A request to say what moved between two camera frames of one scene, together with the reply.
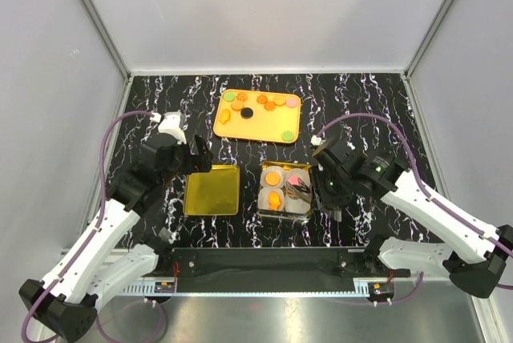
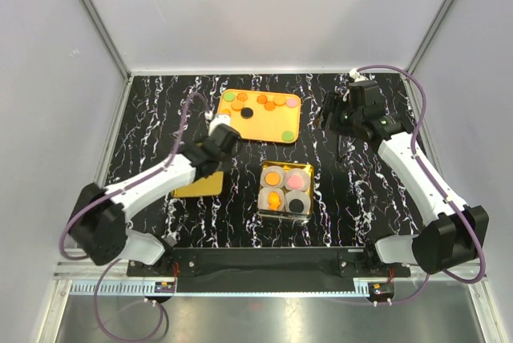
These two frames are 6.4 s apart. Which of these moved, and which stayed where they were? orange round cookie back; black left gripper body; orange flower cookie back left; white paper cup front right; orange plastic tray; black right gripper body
Moved: black left gripper body; black right gripper body
Stayed: orange flower cookie back left; orange plastic tray; orange round cookie back; white paper cup front right
